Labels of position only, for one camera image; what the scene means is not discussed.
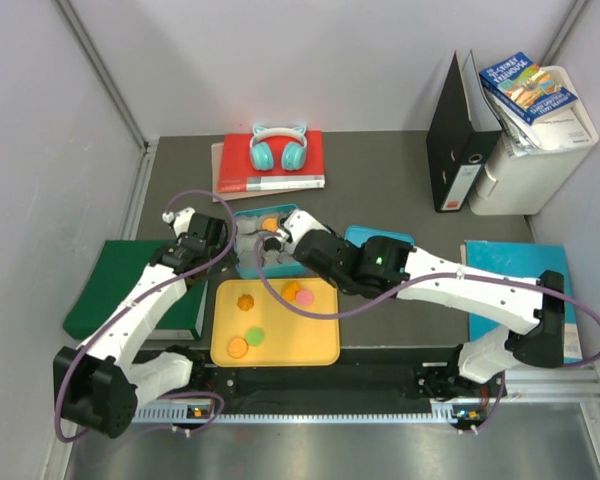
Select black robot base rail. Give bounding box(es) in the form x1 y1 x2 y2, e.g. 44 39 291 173
166 345 499 415

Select black lever arch binder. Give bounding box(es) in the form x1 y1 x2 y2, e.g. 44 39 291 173
426 53 502 213

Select white storage box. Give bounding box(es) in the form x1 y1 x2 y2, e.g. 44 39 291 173
469 66 599 215

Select blue folder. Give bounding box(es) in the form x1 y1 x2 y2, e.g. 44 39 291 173
460 240 583 363

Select red book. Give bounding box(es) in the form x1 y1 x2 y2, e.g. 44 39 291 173
217 127 326 193

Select green binder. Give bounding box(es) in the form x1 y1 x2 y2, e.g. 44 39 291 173
63 240 208 340

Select orange round sandwich cookie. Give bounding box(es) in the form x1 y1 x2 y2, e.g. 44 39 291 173
261 217 278 233

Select white paper cupcake liner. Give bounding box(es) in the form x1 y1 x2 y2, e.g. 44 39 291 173
236 215 260 236
260 250 294 268

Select teal cat ear headphones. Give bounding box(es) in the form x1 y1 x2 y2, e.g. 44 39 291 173
249 126 308 172

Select teal tin lid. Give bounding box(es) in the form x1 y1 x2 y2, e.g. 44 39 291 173
344 225 416 247

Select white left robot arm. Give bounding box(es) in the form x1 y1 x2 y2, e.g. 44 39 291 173
53 208 237 443

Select large black sandwich cookie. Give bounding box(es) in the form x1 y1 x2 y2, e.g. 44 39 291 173
263 237 283 252

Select yellow plastic tray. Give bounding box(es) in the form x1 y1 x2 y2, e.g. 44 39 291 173
210 279 340 367

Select green sandwich cookie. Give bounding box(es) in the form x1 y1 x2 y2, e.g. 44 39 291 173
245 327 265 347

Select orange fish shaped cookie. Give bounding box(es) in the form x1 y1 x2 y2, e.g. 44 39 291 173
281 280 302 303

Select teal cookie tin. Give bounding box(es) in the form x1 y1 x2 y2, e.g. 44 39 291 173
234 204 308 279

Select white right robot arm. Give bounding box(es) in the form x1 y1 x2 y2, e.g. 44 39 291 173
276 209 565 396

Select orange flower shaped cookie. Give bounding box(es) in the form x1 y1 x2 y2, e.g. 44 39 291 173
236 294 255 312

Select pink sandwich cookie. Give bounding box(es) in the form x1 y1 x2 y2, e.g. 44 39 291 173
295 289 315 306

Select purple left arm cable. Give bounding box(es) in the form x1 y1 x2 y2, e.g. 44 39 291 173
52 189 240 442

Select blue paperback book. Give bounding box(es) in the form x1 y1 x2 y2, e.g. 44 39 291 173
479 52 578 126

